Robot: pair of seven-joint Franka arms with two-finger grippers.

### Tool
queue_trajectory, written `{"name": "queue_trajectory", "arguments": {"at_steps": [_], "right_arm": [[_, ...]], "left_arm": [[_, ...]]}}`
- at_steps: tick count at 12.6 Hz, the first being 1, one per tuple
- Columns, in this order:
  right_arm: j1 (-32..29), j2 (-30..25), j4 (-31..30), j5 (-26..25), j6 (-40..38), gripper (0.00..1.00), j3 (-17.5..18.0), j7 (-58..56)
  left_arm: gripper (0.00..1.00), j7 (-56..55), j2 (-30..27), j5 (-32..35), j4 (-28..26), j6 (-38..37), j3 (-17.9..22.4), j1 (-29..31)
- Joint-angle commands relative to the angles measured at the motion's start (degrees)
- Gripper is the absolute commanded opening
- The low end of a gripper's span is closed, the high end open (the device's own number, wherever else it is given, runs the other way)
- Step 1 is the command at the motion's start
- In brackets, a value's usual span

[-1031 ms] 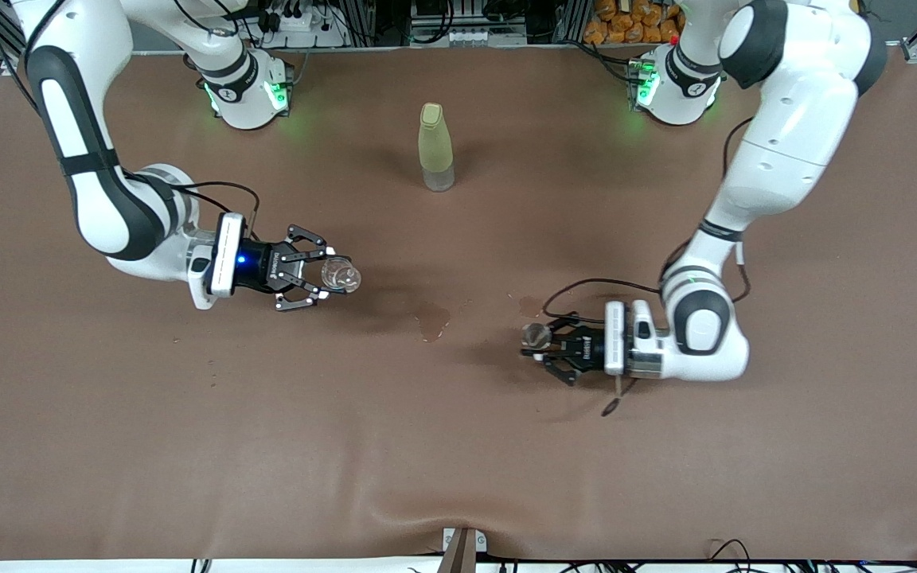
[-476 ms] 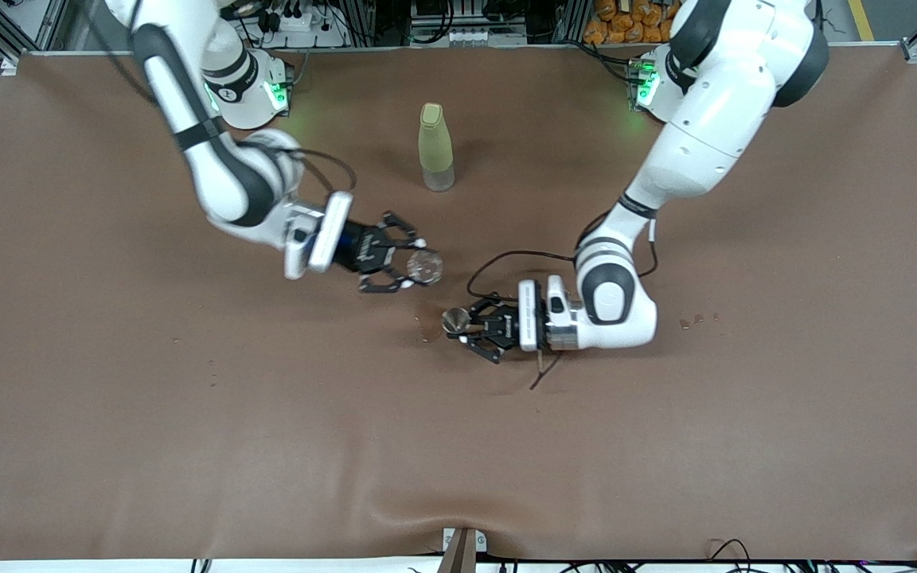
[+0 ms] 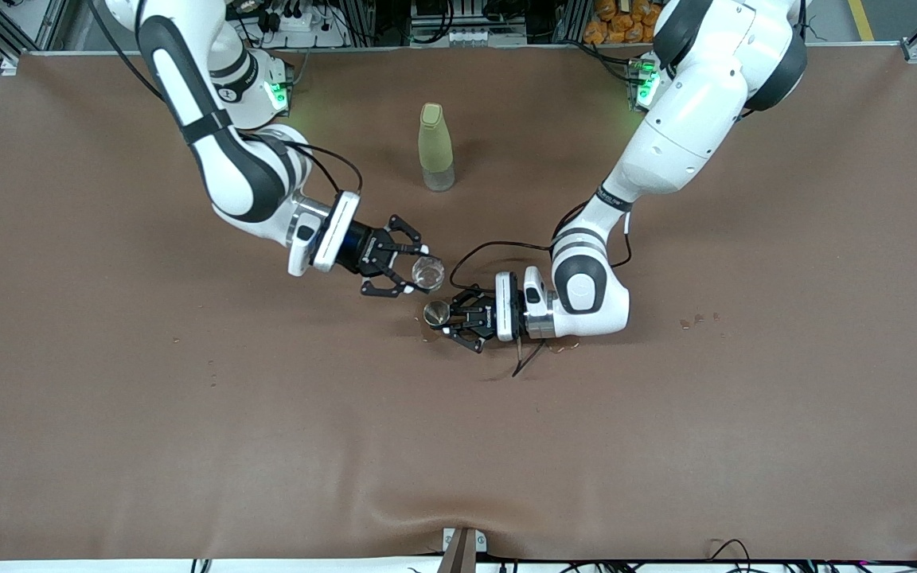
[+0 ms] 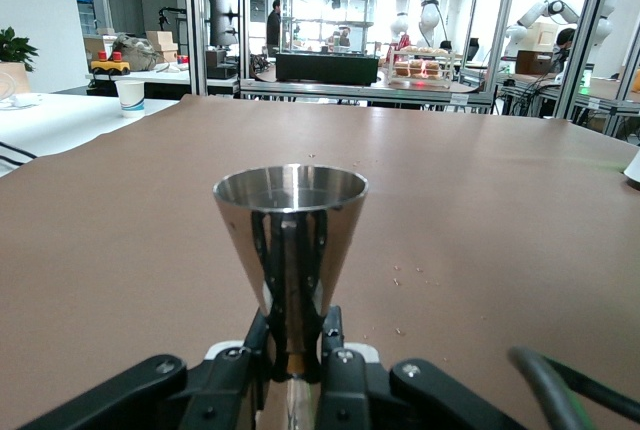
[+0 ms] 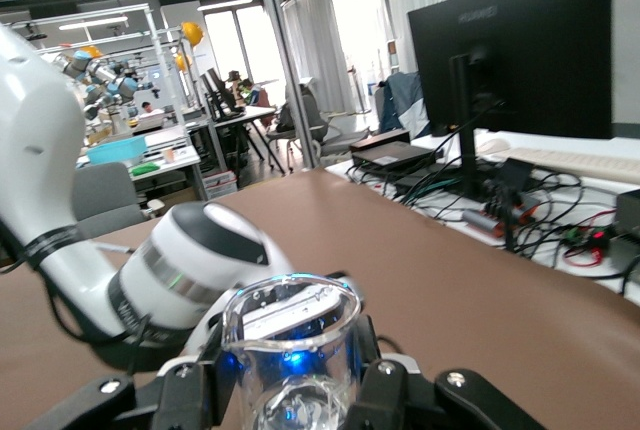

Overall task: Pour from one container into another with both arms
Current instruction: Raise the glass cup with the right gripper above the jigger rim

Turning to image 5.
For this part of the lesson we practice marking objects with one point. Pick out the aluminium pole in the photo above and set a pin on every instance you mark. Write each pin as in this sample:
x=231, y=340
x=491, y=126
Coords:
x=290, y=75

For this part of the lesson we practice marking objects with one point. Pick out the blue white jacket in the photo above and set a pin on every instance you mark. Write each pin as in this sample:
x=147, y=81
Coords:
x=405, y=105

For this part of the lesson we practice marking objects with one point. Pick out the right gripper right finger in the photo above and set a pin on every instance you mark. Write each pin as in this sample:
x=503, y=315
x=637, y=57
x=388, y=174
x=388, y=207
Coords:
x=400, y=400

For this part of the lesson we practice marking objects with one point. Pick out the brown table mat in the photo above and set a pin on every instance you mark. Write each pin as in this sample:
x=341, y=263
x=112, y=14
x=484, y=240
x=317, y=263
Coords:
x=450, y=275

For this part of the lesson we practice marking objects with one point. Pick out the grey office chair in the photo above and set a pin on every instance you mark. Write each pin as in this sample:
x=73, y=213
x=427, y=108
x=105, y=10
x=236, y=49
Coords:
x=102, y=195

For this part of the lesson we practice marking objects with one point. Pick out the yellow hard hat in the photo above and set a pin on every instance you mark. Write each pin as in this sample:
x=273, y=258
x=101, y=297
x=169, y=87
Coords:
x=192, y=33
x=182, y=62

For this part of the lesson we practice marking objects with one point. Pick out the white keyboard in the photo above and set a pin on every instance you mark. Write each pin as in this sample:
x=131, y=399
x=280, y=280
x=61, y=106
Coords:
x=575, y=162

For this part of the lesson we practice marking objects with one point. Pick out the grey swivel chair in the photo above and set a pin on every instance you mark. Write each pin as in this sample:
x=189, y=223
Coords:
x=327, y=125

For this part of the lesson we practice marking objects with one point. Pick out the white curtain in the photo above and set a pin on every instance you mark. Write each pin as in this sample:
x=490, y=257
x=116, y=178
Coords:
x=322, y=50

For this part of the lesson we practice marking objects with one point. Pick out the black computer monitor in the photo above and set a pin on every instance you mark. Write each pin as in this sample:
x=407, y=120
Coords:
x=540, y=75

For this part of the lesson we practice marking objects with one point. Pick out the clear glass beaker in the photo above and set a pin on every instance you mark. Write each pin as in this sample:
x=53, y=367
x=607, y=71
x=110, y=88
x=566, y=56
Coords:
x=290, y=390

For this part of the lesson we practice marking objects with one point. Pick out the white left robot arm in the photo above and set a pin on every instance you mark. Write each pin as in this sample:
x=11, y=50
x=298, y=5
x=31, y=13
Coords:
x=40, y=150

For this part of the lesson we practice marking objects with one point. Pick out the blue jointed grey robot arm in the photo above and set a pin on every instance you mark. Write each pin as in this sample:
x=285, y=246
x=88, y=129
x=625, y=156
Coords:
x=120, y=85

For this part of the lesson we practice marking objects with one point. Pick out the red white cardboard box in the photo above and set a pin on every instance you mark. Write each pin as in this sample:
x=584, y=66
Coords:
x=220, y=185

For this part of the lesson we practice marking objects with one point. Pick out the seated person dark clothes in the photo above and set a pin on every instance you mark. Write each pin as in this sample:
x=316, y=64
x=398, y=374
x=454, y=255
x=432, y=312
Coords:
x=252, y=92

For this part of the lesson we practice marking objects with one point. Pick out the black electronics box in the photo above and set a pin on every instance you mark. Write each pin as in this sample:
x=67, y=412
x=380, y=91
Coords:
x=395, y=155

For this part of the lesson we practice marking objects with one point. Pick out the green cloth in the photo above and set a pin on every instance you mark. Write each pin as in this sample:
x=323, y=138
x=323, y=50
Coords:
x=145, y=168

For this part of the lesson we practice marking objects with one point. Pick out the seated person white shirt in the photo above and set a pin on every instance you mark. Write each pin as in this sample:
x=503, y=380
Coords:
x=149, y=111

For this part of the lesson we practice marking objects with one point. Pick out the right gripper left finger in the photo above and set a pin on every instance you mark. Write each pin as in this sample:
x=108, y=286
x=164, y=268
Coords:
x=175, y=400

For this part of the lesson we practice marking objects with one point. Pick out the blue plastic bin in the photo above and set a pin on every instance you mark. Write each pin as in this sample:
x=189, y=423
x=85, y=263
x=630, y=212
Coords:
x=117, y=151

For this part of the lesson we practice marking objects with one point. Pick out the grey orange USB hub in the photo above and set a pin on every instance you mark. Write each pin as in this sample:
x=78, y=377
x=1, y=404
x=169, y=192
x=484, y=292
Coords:
x=480, y=220

